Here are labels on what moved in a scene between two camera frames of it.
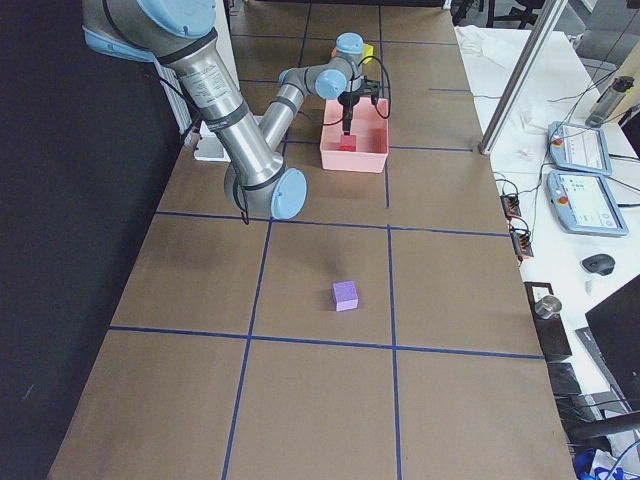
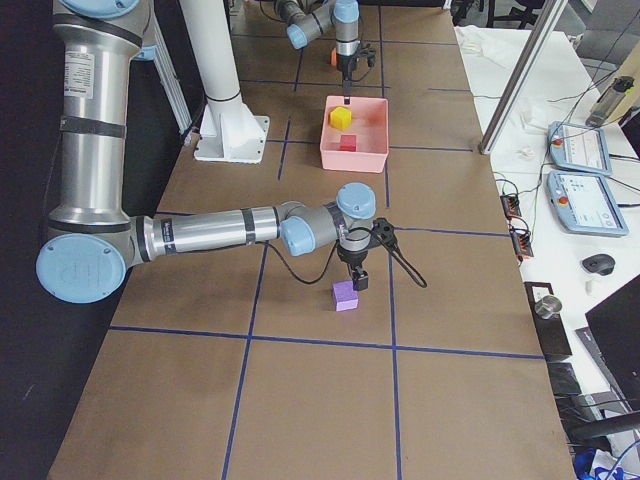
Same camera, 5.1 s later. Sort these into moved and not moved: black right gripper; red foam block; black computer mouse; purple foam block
Moved: black right gripper
Not moved: red foam block; black computer mouse; purple foam block
